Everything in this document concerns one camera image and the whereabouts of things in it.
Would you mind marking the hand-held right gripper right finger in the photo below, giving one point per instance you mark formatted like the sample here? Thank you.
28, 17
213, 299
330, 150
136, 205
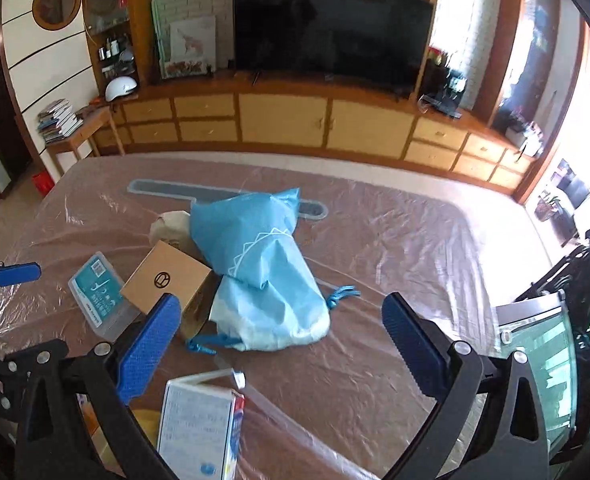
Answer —
415, 355

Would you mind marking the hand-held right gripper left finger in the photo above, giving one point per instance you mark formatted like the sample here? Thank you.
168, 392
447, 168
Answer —
147, 347

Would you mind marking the teal label plastic case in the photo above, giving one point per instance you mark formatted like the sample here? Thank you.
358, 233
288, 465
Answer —
97, 295

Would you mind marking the beige round bun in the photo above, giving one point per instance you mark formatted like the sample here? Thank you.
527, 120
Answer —
172, 225

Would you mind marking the brown cardboard box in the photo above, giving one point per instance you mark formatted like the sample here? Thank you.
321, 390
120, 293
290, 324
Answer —
165, 275

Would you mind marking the white printed carton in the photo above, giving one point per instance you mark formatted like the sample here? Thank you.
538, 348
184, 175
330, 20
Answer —
195, 425

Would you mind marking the glass side table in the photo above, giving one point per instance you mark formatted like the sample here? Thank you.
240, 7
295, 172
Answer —
540, 350

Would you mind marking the stack of books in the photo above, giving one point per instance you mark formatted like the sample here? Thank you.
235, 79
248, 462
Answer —
57, 122

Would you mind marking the dark wooden door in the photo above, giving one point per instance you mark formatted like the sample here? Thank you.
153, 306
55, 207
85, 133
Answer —
0, 110

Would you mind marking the small wooden side table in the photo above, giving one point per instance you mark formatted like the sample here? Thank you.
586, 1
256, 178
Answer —
92, 122

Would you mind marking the white helmet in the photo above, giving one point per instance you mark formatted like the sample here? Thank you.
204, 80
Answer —
121, 89

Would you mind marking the group of small bottles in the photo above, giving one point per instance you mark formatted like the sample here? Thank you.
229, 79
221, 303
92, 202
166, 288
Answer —
115, 52

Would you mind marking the round framed picture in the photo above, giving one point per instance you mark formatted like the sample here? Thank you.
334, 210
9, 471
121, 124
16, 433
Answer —
56, 2

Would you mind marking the black appliance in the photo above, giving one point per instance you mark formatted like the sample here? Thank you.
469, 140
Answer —
442, 77

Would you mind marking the animal and flowers picture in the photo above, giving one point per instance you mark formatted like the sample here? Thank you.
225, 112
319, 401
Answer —
192, 40

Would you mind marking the black flat television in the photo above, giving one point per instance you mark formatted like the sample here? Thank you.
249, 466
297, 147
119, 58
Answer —
325, 25

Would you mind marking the wooden wall cabinet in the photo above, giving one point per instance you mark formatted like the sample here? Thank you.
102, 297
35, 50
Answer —
285, 117

